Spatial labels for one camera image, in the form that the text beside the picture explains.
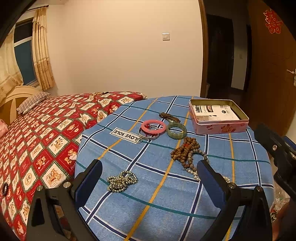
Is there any pink bangle bracelet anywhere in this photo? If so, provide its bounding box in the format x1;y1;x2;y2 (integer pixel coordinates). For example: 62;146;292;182
140;119;167;135

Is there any metal door handle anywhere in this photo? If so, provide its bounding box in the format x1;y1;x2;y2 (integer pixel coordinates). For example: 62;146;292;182
286;68;296;88

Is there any left beige curtain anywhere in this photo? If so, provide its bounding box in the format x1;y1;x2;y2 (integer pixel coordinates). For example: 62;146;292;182
0;25;23;101

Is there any beige window curtain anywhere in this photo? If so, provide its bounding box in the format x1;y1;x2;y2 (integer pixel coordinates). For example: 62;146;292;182
32;7;55;91

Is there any red double happiness sticker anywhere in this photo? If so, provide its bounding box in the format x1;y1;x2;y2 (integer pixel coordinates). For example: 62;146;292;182
263;9;283;34

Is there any grey pearl bead necklace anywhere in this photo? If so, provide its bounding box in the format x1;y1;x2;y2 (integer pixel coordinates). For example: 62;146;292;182
184;148;231;183

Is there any green jade bangle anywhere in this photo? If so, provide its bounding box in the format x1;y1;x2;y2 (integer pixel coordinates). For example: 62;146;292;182
166;122;187;140

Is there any brown hair clip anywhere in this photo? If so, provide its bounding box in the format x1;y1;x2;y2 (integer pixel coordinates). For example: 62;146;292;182
159;112;181;123

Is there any blue plaid tablecloth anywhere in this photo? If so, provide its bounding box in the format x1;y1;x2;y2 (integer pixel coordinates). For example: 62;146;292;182
75;96;274;240

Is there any brown wooden door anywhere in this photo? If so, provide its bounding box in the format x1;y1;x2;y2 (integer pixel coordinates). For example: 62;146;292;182
243;1;295;136

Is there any pink pillow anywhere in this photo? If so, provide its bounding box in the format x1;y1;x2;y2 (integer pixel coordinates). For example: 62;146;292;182
0;119;8;138

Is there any brown door frame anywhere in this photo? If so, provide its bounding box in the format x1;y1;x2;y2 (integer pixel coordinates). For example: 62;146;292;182
198;0;209;97

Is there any cream wooden headboard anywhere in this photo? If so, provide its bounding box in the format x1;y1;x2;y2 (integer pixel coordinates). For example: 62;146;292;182
1;86;41;126

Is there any red patterned bed quilt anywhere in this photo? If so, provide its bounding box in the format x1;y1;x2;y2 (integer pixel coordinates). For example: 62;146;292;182
1;91;145;240

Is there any white wall light switch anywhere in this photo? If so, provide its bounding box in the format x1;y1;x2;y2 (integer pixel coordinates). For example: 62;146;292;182
162;33;170;41

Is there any pink metal tin box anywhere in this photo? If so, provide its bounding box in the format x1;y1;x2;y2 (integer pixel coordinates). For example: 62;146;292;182
189;98;249;135

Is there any checked pillow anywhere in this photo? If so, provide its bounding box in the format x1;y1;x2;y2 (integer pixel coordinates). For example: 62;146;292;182
17;92;50;114

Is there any window with blue pane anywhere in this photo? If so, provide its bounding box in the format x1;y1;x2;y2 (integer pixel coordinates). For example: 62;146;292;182
14;18;39;87

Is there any thin silver bangle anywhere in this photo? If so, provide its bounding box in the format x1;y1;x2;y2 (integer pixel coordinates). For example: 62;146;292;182
138;128;159;141

